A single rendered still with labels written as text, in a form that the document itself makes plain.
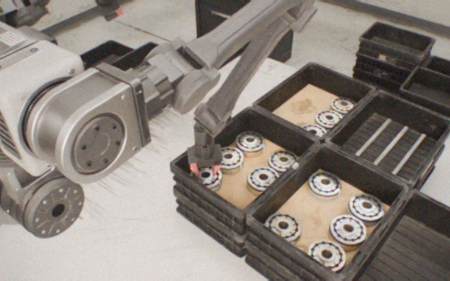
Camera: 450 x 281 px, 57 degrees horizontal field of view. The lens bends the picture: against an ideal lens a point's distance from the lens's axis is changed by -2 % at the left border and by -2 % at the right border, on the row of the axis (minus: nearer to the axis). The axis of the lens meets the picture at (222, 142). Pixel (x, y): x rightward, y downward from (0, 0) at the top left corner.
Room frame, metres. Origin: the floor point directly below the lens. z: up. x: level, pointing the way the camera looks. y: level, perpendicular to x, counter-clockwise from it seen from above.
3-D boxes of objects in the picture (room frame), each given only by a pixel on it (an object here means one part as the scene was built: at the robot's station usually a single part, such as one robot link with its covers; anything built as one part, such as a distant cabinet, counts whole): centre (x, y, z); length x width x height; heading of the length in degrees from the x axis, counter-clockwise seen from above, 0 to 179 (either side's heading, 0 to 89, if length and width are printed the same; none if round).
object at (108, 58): (2.32, 0.75, 0.31); 0.40 x 0.30 x 0.34; 142
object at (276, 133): (0.95, -0.08, 0.87); 0.40 x 0.30 x 0.11; 138
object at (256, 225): (0.75, -0.30, 0.92); 0.40 x 0.30 x 0.02; 138
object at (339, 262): (0.62, -0.27, 0.86); 0.10 x 0.10 x 0.01
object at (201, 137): (0.92, 0.05, 1.04); 0.07 x 0.06 x 0.07; 142
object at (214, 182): (0.92, 0.05, 0.86); 0.10 x 0.10 x 0.01
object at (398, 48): (2.33, -1.10, 0.37); 0.40 x 0.30 x 0.45; 52
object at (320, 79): (1.25, -0.34, 0.87); 0.40 x 0.30 x 0.11; 138
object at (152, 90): (0.53, 0.13, 1.45); 0.09 x 0.08 x 0.12; 52
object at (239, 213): (0.95, -0.08, 0.92); 0.40 x 0.30 x 0.02; 138
